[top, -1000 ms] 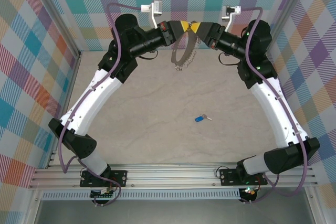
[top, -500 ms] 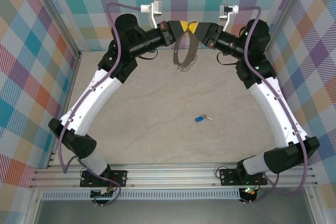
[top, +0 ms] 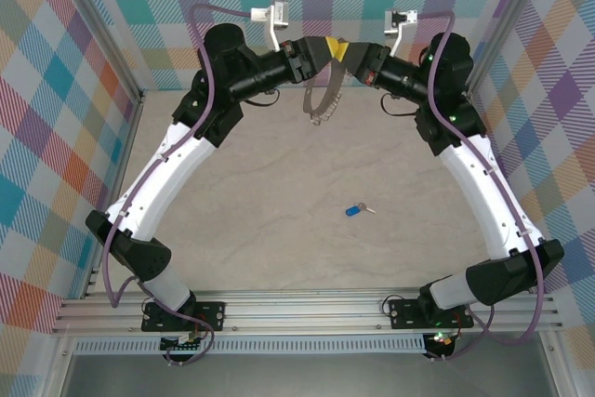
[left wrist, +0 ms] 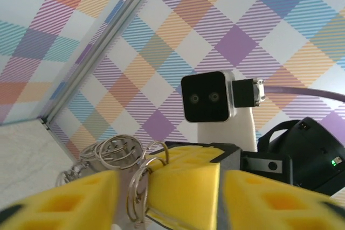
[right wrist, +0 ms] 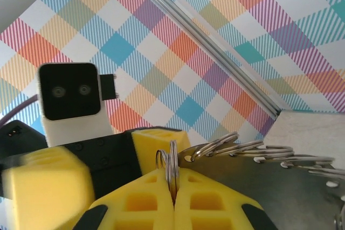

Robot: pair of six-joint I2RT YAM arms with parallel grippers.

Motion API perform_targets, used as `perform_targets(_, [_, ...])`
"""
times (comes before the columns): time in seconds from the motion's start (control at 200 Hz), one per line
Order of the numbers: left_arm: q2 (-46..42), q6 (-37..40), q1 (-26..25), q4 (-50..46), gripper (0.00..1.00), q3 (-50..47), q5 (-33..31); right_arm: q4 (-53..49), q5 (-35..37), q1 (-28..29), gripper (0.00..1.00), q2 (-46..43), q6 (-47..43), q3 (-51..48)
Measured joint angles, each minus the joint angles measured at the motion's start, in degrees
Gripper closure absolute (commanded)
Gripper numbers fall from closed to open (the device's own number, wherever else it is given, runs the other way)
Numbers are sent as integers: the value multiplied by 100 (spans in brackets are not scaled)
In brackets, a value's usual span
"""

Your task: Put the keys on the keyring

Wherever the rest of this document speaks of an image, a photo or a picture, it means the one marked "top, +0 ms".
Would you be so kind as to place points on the aluminium side rail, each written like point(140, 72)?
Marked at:
point(527, 289)
point(125, 146)

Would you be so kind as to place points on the small circuit board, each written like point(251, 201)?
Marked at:
point(441, 341)
point(179, 347)

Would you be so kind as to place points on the grey metal lower panel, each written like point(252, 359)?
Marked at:
point(302, 376)

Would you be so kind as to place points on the aluminium corner post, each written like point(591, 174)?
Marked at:
point(100, 30)
point(506, 20)

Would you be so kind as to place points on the metal keyring plate with rings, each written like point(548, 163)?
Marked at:
point(306, 99)

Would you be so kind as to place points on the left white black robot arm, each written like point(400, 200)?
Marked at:
point(158, 183)

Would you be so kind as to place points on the small key with blue head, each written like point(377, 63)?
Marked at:
point(353, 210)

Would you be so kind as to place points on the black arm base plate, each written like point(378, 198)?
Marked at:
point(404, 313)
point(211, 313)

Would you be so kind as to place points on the long aluminium mounting rail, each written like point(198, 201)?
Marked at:
point(302, 308)

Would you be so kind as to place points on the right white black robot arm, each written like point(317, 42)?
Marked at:
point(488, 197)

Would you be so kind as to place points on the aluminium frame leg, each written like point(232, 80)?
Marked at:
point(560, 364)
point(56, 369)

